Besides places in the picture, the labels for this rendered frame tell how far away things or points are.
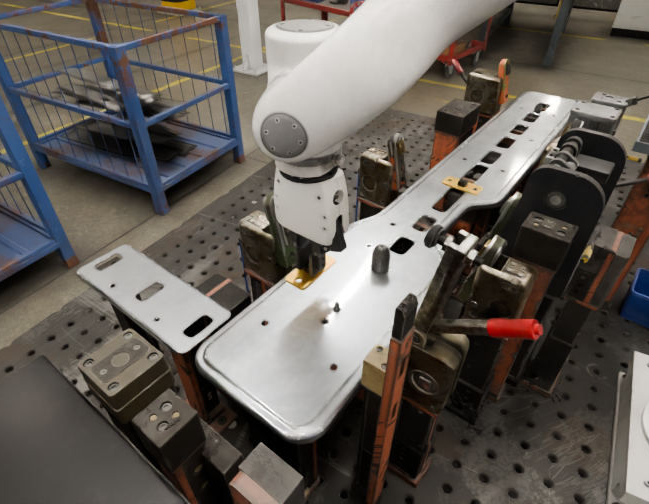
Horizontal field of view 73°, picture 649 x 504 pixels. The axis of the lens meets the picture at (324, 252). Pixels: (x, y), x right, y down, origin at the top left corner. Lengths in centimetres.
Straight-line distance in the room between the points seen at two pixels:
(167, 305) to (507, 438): 67
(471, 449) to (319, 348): 41
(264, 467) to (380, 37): 35
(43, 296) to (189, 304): 181
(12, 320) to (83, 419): 186
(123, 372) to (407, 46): 47
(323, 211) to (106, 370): 33
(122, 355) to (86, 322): 61
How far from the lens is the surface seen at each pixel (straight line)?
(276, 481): 33
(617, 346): 122
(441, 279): 51
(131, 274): 81
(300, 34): 48
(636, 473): 94
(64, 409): 63
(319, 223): 57
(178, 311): 72
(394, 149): 97
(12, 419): 65
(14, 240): 266
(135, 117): 252
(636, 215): 117
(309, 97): 41
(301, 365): 62
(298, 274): 66
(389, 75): 42
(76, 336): 119
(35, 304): 248
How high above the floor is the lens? 150
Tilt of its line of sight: 40 degrees down
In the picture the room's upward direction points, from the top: straight up
